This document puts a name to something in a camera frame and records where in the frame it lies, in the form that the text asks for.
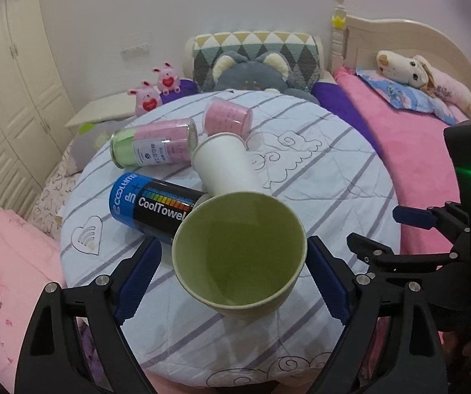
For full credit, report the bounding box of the green plastic cup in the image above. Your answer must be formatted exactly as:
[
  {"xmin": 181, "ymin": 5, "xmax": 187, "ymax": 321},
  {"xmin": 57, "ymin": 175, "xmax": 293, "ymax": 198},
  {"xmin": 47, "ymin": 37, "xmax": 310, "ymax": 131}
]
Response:
[{"xmin": 171, "ymin": 191, "xmax": 308, "ymax": 320}]

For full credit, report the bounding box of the white paper cup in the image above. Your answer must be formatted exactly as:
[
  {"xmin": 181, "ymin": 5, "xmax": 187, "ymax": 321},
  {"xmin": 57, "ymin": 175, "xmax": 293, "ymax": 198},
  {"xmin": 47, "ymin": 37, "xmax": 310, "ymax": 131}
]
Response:
[{"xmin": 192, "ymin": 133, "xmax": 263, "ymax": 197}]

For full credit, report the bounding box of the pink bed blanket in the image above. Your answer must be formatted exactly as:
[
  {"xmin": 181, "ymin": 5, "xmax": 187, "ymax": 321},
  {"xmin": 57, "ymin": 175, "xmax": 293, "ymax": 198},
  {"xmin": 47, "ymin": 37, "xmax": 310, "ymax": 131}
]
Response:
[{"xmin": 332, "ymin": 66, "xmax": 471, "ymax": 255}]

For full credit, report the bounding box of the pink floral quilt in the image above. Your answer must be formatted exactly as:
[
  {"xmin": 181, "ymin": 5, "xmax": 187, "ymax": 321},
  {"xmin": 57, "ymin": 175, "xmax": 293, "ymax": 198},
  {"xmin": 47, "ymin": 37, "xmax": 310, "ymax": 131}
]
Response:
[{"xmin": 0, "ymin": 209, "xmax": 65, "ymax": 393}]

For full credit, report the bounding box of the blue cartoon pillow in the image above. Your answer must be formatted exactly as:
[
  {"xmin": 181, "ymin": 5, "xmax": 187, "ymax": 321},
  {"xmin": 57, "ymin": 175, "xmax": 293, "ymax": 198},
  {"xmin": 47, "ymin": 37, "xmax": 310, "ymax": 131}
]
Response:
[{"xmin": 356, "ymin": 69, "xmax": 468, "ymax": 125}]

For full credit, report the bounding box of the heart print pillow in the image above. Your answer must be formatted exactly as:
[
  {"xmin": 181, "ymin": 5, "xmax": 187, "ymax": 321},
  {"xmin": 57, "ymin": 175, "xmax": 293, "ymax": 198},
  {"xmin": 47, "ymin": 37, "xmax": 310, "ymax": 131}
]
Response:
[{"xmin": 27, "ymin": 142, "xmax": 79, "ymax": 242}]

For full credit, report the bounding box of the cream dog plush toy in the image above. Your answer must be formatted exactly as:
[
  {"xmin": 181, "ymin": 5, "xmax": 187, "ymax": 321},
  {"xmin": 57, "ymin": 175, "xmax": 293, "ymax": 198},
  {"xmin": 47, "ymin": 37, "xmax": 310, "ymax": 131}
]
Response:
[{"xmin": 376, "ymin": 50, "xmax": 471, "ymax": 118}]

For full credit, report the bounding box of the blue black CoolTowel can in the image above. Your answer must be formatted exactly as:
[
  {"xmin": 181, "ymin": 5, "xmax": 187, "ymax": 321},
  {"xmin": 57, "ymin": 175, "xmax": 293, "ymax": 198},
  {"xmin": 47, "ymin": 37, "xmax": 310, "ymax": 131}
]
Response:
[{"xmin": 109, "ymin": 173, "xmax": 211, "ymax": 245}]

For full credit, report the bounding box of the purple cushion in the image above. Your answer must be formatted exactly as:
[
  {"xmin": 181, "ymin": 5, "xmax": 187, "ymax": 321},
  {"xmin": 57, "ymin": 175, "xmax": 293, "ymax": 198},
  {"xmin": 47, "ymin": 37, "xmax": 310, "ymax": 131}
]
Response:
[{"xmin": 311, "ymin": 82, "xmax": 382, "ymax": 156}]

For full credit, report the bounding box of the cream wooden bed headboard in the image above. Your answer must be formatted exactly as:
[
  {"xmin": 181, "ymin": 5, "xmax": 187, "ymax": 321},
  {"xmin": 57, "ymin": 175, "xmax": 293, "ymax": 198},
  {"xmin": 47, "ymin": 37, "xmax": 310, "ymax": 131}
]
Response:
[{"xmin": 327, "ymin": 0, "xmax": 471, "ymax": 91}]

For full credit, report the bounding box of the grey flower print pillow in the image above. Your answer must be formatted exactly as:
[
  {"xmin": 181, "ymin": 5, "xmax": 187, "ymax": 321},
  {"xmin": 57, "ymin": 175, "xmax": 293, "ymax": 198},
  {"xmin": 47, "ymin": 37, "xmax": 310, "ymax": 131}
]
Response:
[{"xmin": 66, "ymin": 119, "xmax": 129, "ymax": 175}]

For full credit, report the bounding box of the small pink towel jar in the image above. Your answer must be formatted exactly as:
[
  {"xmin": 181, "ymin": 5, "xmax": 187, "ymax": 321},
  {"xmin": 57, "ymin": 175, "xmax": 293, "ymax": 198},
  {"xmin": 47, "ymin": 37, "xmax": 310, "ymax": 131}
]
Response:
[{"xmin": 203, "ymin": 97, "xmax": 253, "ymax": 140}]

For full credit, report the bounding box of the diamond pattern pillow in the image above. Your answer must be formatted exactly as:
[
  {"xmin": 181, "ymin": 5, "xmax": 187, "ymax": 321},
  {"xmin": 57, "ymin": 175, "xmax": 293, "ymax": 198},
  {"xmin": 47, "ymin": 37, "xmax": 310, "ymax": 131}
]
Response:
[{"xmin": 187, "ymin": 31, "xmax": 324, "ymax": 92}]

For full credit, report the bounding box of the pink green towel jar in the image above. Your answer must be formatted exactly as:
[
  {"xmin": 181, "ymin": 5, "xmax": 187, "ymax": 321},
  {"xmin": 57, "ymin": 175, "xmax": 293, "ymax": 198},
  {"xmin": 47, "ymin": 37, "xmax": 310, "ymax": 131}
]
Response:
[{"xmin": 110, "ymin": 118, "xmax": 198, "ymax": 168}]

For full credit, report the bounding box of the grey bear plush pillow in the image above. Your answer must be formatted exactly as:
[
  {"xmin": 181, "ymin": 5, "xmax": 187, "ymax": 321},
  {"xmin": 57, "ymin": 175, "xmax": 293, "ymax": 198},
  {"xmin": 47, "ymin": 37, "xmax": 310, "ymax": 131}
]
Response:
[{"xmin": 212, "ymin": 52, "xmax": 319, "ymax": 104}]

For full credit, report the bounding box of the cream wardrobe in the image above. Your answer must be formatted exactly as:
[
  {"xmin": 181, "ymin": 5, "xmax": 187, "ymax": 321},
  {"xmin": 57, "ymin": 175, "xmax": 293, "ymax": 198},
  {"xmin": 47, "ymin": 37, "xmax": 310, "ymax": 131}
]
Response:
[{"xmin": 0, "ymin": 0, "xmax": 75, "ymax": 217}]

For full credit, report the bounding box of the pink bunny plush front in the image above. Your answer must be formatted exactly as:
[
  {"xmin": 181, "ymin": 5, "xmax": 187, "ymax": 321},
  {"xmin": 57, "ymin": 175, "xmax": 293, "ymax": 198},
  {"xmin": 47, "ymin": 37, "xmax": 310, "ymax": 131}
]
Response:
[{"xmin": 127, "ymin": 81, "xmax": 163, "ymax": 118}]

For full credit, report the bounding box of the pink bunny plush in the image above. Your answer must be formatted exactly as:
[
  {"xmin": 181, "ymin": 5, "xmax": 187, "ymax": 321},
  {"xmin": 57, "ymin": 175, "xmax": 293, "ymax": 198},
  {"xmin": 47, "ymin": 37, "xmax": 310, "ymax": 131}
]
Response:
[
  {"xmin": 152, "ymin": 61, "xmax": 181, "ymax": 96},
  {"xmin": 127, "ymin": 81, "xmax": 163, "ymax": 118}
]

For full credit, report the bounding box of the pink bunny plush rear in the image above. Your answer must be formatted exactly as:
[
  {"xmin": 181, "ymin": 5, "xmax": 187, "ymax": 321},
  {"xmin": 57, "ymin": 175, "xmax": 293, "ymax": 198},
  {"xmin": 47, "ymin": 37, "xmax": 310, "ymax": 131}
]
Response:
[{"xmin": 152, "ymin": 61, "xmax": 181, "ymax": 96}]

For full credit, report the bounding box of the white wall socket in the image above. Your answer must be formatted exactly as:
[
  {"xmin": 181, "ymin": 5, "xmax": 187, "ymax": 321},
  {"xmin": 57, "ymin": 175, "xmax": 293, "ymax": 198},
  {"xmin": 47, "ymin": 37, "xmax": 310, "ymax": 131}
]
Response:
[{"xmin": 120, "ymin": 43, "xmax": 149, "ymax": 60}]

